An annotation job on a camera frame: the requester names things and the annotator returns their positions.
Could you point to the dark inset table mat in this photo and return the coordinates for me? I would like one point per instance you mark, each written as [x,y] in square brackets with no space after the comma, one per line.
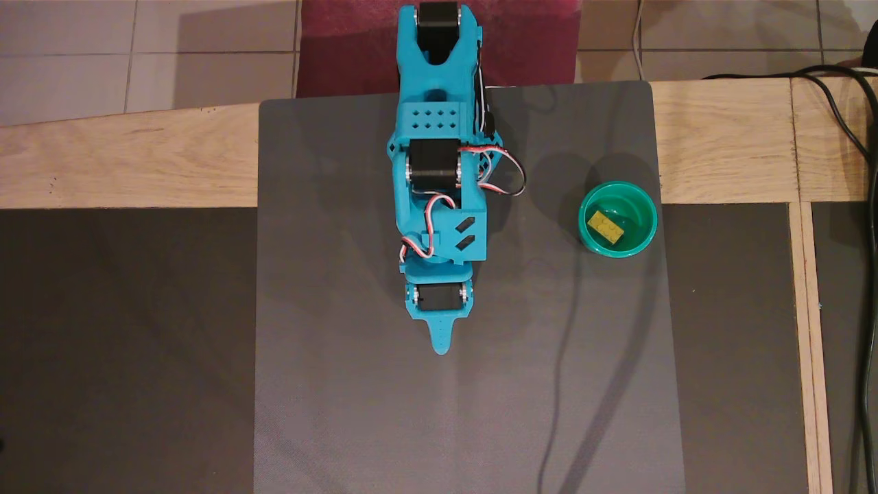
[840,357]
[741,357]
[123,357]

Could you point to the cream lego brick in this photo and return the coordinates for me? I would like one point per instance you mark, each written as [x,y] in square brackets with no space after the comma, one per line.
[605,227]

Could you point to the dark red rug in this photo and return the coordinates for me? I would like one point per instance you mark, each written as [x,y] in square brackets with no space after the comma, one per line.
[343,41]

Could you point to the large grey table mat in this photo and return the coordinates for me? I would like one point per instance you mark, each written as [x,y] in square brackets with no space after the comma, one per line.
[535,377]

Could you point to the blue lattice robot base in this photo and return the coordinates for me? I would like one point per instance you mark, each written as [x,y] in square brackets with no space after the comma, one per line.
[490,163]

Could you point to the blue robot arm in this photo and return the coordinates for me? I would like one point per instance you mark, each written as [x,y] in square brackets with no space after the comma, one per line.
[415,75]

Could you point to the black table clamp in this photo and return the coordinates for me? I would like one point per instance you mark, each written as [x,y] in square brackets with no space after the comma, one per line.
[490,116]

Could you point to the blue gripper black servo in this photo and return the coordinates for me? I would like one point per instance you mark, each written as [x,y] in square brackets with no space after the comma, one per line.
[437,296]

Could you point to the green plastic cup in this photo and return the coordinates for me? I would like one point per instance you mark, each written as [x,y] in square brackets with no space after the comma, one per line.
[638,199]

